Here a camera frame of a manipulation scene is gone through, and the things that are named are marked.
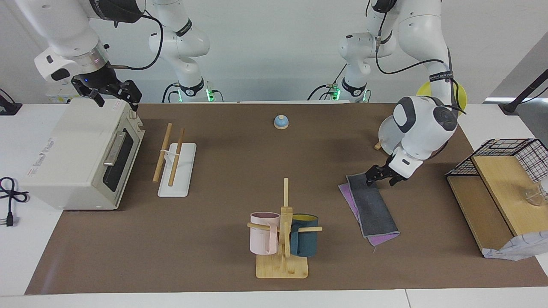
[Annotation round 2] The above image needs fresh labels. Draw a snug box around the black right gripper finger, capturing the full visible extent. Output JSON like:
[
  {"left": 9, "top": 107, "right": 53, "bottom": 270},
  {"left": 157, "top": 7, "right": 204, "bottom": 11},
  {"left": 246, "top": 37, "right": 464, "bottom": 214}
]
[
  {"left": 72, "top": 79, "right": 105, "bottom": 107},
  {"left": 109, "top": 80, "right": 143, "bottom": 112}
]

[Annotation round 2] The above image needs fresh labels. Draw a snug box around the purple and grey towel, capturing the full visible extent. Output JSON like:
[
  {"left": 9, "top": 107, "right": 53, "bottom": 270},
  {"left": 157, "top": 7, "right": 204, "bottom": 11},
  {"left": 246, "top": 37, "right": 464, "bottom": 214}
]
[{"left": 338, "top": 172, "right": 400, "bottom": 253}]

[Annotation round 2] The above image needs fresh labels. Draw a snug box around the white wooden-bar towel rack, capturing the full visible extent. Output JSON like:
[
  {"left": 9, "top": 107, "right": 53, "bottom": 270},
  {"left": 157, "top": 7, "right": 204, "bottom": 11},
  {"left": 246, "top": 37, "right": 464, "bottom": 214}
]
[{"left": 153, "top": 123, "right": 197, "bottom": 198}]

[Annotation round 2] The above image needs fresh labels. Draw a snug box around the grey plate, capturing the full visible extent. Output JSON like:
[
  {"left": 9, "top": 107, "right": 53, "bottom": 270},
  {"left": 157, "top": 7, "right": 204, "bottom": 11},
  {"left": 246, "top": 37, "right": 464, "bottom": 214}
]
[{"left": 378, "top": 115, "right": 404, "bottom": 155}]

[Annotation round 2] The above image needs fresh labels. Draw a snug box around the white socket box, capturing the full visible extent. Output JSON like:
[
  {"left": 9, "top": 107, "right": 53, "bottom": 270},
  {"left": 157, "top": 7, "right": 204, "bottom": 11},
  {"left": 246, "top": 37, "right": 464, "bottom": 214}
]
[{"left": 45, "top": 88, "right": 73, "bottom": 104}]

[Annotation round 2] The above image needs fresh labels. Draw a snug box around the cream toaster oven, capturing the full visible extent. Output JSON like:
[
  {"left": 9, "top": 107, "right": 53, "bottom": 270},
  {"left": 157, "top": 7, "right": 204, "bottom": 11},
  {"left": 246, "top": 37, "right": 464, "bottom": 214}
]
[{"left": 21, "top": 98, "right": 145, "bottom": 210}]

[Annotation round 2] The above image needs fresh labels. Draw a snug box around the black table clamp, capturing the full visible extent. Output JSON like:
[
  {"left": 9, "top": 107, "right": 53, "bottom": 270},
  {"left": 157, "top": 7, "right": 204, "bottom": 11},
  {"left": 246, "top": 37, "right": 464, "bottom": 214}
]
[{"left": 0, "top": 89, "right": 23, "bottom": 116}]

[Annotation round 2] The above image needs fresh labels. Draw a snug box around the yellow plate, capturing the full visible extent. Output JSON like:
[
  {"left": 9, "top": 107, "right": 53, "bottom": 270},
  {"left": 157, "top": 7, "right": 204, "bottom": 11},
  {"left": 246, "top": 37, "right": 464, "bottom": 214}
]
[{"left": 416, "top": 81, "right": 468, "bottom": 113}]

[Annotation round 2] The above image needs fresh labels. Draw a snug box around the dark teal mug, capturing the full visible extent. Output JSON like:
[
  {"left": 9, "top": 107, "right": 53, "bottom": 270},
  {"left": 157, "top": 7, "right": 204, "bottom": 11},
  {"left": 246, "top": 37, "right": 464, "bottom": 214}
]
[{"left": 290, "top": 214, "right": 319, "bottom": 257}]

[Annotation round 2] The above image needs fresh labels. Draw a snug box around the wooden shelf box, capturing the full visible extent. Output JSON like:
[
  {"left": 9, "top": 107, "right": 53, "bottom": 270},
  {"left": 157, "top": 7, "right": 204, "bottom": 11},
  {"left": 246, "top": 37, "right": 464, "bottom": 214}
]
[{"left": 446, "top": 155, "right": 548, "bottom": 257}]

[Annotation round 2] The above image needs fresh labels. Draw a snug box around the wooden mug tree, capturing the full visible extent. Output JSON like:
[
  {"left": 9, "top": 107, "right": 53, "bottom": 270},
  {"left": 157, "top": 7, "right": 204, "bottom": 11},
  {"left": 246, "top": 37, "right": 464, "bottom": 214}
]
[{"left": 247, "top": 178, "right": 323, "bottom": 279}]

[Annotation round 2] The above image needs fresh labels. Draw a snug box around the pink mug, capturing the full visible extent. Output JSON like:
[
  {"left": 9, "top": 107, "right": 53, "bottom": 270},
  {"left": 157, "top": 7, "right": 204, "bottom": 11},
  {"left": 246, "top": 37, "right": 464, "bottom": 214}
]
[{"left": 250, "top": 212, "right": 281, "bottom": 255}]

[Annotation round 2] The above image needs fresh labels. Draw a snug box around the brown table mat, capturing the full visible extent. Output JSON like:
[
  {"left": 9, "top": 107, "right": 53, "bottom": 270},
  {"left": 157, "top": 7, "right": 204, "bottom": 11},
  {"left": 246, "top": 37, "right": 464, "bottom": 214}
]
[{"left": 24, "top": 103, "right": 548, "bottom": 295}]

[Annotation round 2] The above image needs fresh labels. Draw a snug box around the clear glass cup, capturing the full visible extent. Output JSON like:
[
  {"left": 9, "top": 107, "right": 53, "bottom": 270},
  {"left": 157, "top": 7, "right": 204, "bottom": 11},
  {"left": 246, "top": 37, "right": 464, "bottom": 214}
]
[{"left": 524, "top": 178, "right": 548, "bottom": 207}]

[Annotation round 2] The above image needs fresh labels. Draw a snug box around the patterned white paper sheet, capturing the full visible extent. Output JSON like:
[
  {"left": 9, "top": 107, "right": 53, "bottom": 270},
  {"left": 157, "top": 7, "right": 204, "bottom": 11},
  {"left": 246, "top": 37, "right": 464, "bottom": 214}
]
[{"left": 483, "top": 230, "right": 548, "bottom": 261}]

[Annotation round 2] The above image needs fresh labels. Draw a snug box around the black right base cable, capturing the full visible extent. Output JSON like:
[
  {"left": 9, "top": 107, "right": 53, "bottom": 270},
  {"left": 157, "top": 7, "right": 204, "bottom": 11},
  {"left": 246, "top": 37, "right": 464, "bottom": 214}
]
[{"left": 162, "top": 83, "right": 180, "bottom": 103}]

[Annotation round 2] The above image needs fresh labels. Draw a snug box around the black base cable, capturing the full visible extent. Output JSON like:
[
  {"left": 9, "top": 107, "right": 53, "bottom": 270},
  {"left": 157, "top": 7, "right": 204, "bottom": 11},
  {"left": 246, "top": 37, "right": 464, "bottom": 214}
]
[
  {"left": 162, "top": 83, "right": 180, "bottom": 103},
  {"left": 307, "top": 64, "right": 348, "bottom": 101}
]

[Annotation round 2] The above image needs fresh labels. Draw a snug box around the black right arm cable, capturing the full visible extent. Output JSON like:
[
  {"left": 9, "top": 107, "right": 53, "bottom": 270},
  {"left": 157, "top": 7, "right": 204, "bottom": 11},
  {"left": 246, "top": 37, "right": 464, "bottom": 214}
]
[{"left": 107, "top": 11, "right": 164, "bottom": 71}]

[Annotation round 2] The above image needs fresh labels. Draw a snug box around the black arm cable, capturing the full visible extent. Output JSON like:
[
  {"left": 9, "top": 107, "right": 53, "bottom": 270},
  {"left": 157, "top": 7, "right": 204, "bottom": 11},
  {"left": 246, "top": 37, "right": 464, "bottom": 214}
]
[
  {"left": 107, "top": 11, "right": 164, "bottom": 71},
  {"left": 366, "top": 0, "right": 467, "bottom": 116}
]

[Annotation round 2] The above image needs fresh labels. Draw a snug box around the black left base cable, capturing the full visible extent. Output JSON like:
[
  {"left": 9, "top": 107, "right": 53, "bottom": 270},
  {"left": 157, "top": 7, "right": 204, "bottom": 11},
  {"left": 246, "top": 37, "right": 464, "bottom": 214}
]
[{"left": 307, "top": 64, "right": 348, "bottom": 101}]

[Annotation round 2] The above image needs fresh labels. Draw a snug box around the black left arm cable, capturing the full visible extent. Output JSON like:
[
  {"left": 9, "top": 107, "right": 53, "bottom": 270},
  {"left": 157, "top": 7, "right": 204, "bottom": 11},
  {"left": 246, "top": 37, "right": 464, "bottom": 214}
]
[{"left": 366, "top": 0, "right": 467, "bottom": 116}]

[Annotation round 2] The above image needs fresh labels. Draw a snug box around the black wire basket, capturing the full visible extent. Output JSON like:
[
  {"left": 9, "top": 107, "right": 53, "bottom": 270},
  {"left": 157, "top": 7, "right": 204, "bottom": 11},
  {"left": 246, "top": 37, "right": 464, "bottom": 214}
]
[{"left": 445, "top": 138, "right": 548, "bottom": 184}]

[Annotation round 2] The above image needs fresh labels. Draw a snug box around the black power cable with plug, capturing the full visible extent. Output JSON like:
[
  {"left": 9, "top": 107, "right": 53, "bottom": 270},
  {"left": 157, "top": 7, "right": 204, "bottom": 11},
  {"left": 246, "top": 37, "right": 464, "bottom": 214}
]
[{"left": 0, "top": 177, "right": 30, "bottom": 227}]

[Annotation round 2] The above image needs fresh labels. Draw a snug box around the black camera stand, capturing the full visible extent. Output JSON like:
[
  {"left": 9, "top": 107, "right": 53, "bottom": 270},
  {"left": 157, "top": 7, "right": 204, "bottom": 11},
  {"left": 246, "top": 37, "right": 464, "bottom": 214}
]
[{"left": 499, "top": 68, "right": 548, "bottom": 115}]

